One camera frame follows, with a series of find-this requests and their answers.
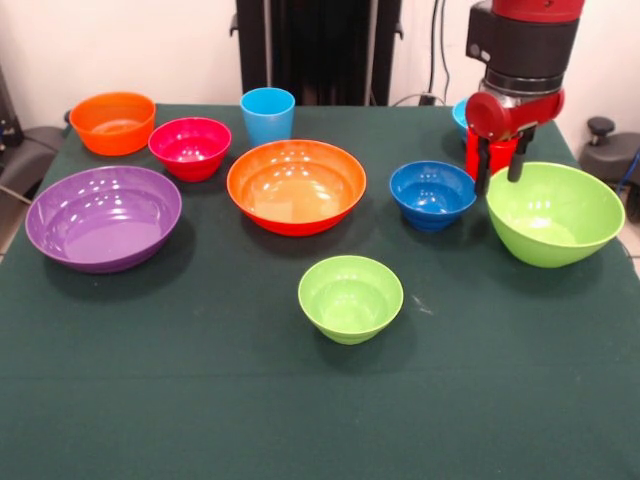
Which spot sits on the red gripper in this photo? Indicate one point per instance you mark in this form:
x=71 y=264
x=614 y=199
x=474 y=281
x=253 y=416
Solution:
x=487 y=117

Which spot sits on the large green bowl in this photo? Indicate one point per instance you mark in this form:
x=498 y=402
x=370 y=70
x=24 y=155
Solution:
x=550 y=220

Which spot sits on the dark blue bowl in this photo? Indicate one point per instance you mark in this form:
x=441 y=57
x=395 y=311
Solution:
x=432 y=197

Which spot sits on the small green bowl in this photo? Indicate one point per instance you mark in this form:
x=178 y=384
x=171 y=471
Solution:
x=350 y=300

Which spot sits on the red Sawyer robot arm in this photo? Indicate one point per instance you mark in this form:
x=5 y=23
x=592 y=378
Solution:
x=525 y=45

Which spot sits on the red cup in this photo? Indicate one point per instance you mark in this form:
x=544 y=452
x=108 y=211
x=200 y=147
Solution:
x=502 y=155

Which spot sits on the light blue bowl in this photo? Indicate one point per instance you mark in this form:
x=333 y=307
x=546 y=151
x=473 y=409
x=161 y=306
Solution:
x=459 y=120

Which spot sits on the grey machine base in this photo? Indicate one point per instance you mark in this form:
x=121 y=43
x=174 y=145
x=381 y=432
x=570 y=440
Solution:
x=607 y=155
x=30 y=160

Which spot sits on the wide orange bowl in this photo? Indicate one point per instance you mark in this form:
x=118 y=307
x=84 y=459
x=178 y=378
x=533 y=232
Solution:
x=295 y=190

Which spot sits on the light blue cup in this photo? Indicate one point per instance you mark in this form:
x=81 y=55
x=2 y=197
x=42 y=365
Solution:
x=267 y=122

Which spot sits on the dark green tablecloth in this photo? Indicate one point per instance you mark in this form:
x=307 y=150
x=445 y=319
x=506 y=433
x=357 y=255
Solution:
x=320 y=400

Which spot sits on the magenta bowl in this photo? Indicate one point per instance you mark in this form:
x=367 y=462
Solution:
x=190 y=150

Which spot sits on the deep orange bowl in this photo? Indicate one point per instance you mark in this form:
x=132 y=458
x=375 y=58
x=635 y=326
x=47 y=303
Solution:
x=112 y=127

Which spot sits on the purple bowl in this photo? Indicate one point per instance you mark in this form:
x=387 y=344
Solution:
x=100 y=225

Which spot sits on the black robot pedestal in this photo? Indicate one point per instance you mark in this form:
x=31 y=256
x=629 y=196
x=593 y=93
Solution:
x=310 y=50

